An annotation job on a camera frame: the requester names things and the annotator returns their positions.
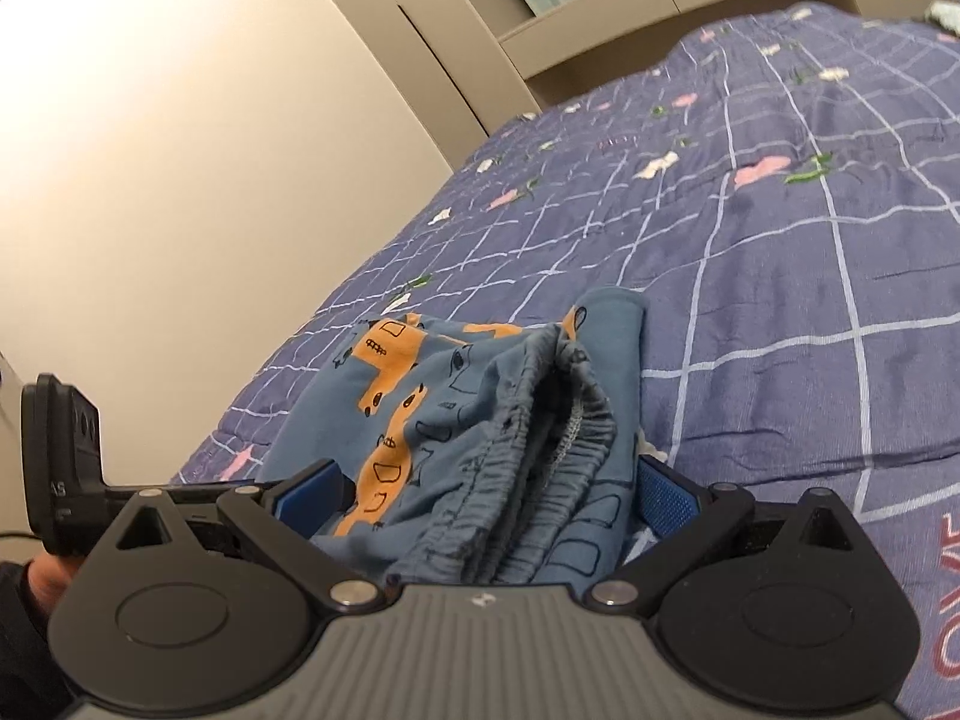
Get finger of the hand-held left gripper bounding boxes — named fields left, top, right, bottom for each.
left=101, top=485, right=226, bottom=515

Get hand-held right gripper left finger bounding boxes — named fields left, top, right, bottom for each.
left=94, top=460, right=387, bottom=612

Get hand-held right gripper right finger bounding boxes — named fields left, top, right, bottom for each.
left=589, top=457, right=863, bottom=612

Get blue pants with orange print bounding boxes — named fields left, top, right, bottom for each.
left=255, top=285, right=653, bottom=590

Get person's left forearm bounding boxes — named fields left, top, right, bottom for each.
left=0, top=536, right=83, bottom=720

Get purple plaid blanket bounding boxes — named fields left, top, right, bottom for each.
left=169, top=4, right=960, bottom=720

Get beige wooden headboard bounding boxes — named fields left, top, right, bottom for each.
left=495, top=0, right=960, bottom=83

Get beige wardrobe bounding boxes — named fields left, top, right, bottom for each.
left=285, top=0, right=541, bottom=151

